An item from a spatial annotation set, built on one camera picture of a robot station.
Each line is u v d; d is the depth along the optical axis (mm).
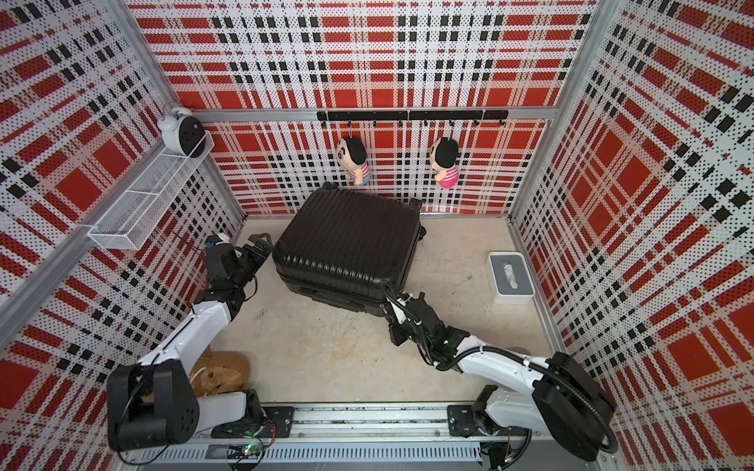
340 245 841
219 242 733
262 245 766
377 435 734
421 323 609
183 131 784
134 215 705
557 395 412
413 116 887
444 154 948
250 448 700
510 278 960
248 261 724
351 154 906
